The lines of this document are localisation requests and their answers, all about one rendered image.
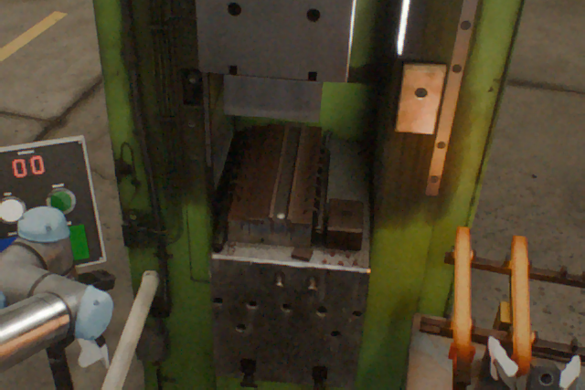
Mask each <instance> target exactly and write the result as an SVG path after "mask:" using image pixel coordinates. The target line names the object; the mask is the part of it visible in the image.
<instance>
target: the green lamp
mask: <svg viewBox="0 0 585 390"><path fill-rule="evenodd" d="M71 203H72V200H71V196H70V195H69V194H68V193H66V192H56V193H55V194H54V195H52V196H51V197H50V205H51V207H56V208H57V209H58V210H59V211H60V212H66V211H68V209H69V208H70V207H71Z"/></svg>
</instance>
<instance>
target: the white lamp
mask: <svg viewBox="0 0 585 390"><path fill-rule="evenodd" d="M21 214H22V206H21V205H20V204H19V203H18V202H17V201H14V200H9V201H6V202H4V203H3V204H1V205H0V216H1V217H3V218H4V219H6V221H7V220H16V219H18V218H19V217H20V216H21Z"/></svg>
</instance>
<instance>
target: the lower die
mask: <svg viewBox="0 0 585 390"><path fill-rule="evenodd" d="M289 126H300V127H301V131H300V137H299V143H298V150H297V156H296V163H295V169H294V176H293V182H292V194H291V202H289V207H288V215H287V220H286V223H283V222H273V221H272V215H273V208H274V204H275V197H276V193H277V186H279V182H280V175H281V170H282V160H283V155H284V149H285V144H286V138H287V132H288V127H289ZM250 131H251V132H255V134H256V139H253V135H252V134H251V133H250V136H249V141H251V142H252V144H253V149H251V147H250V144H249V143H247V147H246V149H247V150H249V151H250V155H251V158H250V159H249V155H248V154H247V152H245V155H244V158H243V159H244V160H246V161H247V162H248V163H249V168H248V169H247V168H246V163H245V162H241V167H240V170H243V171H244V172H245V173H246V180H244V174H242V173H241V172H239V177H238V181H240V182H241V183H242V184H243V185H244V189H243V190H240V184H238V183H237V184H236V189H235V192H237V193H238V194H239V196H240V202H238V197H237V196H236V195H234V196H233V199H232V204H231V207H230V208H229V214H228V218H227V234H228V240H229V241H241V242H252V243H263V244H275V245H286V246H297V247H310V244H311V234H312V225H313V216H314V210H307V211H306V214H305V215H304V214H303V211H304V209H305V208H307V207H315V198H308V199H307V203H305V202H304V201H305V198H306V197H307V196H308V195H316V186H311V187H309V190H308V191H306V187H307V186H308V185H309V184H317V179H318V177H317V175H312V177H311V178H310V180H307V178H308V175H309V174H312V173H317V174H318V170H319V166H312V167H311V170H310V169H309V166H310V165H311V163H319V160H320V156H318V155H316V156H313V158H312V159H310V156H311V155H312V154H313V153H320V151H321V146H315V147H314V149H311V147H312V145H315V144H317V143H321V138H322V127H317V126H305V123H297V122H286V124H285V125H284V124H272V123H268V126H260V125H251V129H250ZM261 239H264V242H261Z"/></svg>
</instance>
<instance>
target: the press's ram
mask: <svg viewBox="0 0 585 390"><path fill-rule="evenodd" d="M354 5H355V0H195V6H196V26H197V45H198V65H199V72H205V73H218V74H229V71H230V67H232V66H237V74H238V75H244V76H257V77H270V78H282V79H308V74H309V72H317V79H316V81H320V82H333V83H346V78H347V68H349V57H350V48H351V36H352V26H353V15H354Z"/></svg>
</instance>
